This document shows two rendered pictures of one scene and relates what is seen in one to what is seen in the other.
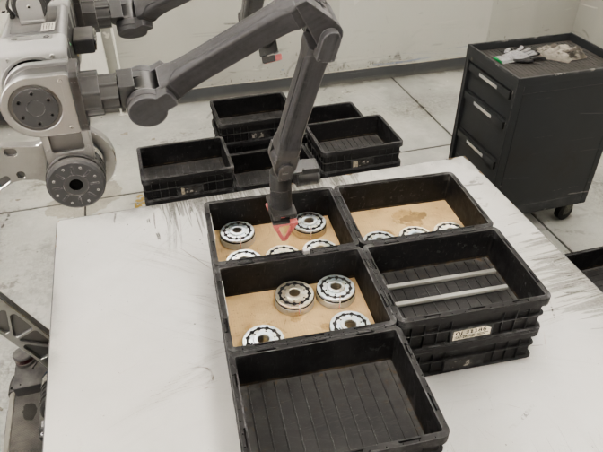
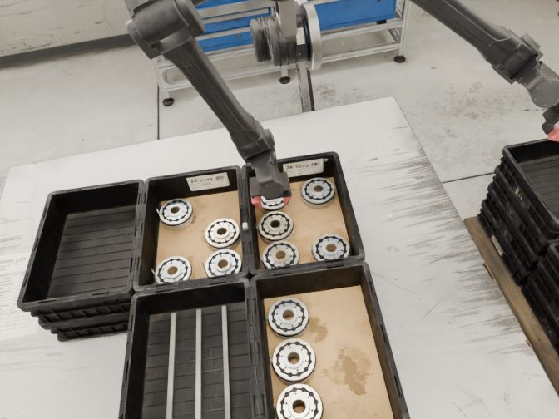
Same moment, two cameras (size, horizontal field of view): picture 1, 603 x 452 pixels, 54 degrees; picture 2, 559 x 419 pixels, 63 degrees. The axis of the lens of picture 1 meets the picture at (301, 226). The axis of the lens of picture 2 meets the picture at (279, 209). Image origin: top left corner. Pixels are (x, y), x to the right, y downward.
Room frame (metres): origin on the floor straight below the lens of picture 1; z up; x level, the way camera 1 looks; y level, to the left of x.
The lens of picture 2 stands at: (1.48, -0.73, 1.92)
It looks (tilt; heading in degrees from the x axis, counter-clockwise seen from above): 51 degrees down; 103
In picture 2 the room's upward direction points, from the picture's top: 8 degrees counter-clockwise
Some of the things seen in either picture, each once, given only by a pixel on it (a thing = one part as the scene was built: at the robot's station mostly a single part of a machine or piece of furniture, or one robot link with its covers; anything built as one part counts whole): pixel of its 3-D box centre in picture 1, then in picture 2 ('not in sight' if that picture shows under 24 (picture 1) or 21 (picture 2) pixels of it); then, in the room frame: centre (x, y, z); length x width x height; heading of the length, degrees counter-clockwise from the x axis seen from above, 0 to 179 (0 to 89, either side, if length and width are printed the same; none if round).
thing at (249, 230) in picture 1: (237, 231); (318, 189); (1.40, 0.19, 0.86); 0.10 x 0.10 x 0.01
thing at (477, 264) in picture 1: (449, 287); (195, 371); (1.15, -0.39, 0.87); 0.40 x 0.30 x 0.11; 103
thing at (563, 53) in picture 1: (561, 50); not in sight; (2.82, -1.27, 0.88); 0.29 x 0.22 x 0.03; 106
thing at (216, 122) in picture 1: (254, 145); not in sight; (2.79, 0.25, 0.37); 0.40 x 0.30 x 0.45; 106
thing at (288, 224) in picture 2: (283, 256); (275, 225); (1.28, 0.05, 0.86); 0.10 x 0.10 x 0.01
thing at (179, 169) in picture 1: (189, 198); (544, 213); (2.29, 0.52, 0.37); 0.40 x 0.30 x 0.45; 106
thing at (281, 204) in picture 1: (281, 198); (268, 178); (1.29, 0.05, 1.06); 0.10 x 0.07 x 0.07; 14
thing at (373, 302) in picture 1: (301, 311); (196, 234); (1.06, 0.00, 0.87); 0.40 x 0.30 x 0.11; 103
